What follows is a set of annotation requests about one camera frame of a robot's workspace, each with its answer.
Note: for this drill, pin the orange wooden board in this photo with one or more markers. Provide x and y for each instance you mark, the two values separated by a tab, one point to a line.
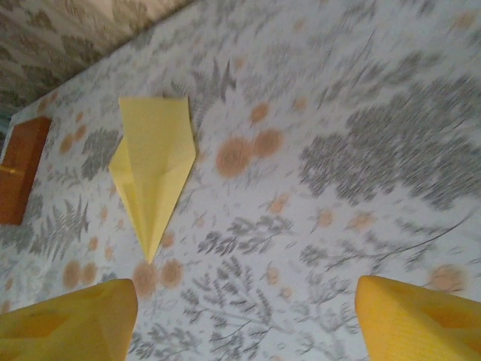
22	158

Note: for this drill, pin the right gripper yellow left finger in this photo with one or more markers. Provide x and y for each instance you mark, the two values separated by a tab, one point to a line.
75	327

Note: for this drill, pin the floral tablecloth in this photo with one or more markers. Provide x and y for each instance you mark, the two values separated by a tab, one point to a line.
300	225

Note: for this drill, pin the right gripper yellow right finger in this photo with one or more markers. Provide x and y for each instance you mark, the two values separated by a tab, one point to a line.
421	327

